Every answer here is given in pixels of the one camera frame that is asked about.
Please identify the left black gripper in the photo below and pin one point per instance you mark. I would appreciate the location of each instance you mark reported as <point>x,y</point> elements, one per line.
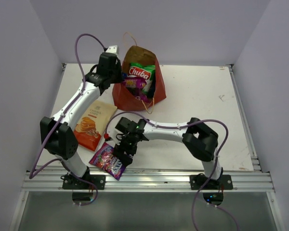
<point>118,66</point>

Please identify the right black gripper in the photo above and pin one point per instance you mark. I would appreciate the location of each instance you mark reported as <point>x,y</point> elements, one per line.
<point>119,149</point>

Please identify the purple Fox's candy bag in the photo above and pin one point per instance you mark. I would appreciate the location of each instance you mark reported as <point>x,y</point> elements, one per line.
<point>106,161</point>

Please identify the purple Cocoaland gummy bag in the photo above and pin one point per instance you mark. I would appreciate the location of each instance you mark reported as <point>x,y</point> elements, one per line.
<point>136,86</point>

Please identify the red brown paper bag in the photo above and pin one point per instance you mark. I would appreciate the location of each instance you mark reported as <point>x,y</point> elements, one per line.
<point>122,97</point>

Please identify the green Chuba cassava chips bag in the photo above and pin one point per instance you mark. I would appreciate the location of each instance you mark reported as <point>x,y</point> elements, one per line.
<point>140,76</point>

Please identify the beige orange cassava chips bag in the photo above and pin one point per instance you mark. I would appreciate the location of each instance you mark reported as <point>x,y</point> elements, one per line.
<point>92,124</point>

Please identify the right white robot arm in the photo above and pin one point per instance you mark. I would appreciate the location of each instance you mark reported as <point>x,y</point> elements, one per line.
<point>200,140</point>

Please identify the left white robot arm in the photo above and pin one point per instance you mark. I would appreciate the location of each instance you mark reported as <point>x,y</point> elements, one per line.
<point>57,132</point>

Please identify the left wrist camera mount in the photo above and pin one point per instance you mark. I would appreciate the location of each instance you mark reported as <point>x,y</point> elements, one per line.
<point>114,49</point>

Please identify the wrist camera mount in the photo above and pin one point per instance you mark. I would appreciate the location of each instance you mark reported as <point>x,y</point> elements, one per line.
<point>114,49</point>
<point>112,135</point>

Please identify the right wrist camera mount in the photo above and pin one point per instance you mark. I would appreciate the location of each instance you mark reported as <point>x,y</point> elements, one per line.
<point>112,135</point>

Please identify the aluminium rail frame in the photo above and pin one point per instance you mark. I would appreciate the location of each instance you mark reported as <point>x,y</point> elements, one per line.
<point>144,180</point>

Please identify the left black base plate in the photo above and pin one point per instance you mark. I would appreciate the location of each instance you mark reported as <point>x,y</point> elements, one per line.
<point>87,182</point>

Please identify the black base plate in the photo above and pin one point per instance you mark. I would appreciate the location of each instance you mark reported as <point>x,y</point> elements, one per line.
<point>87,182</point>
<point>210,183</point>

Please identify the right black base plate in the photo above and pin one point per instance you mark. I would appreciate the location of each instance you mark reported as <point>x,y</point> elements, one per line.
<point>210,183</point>

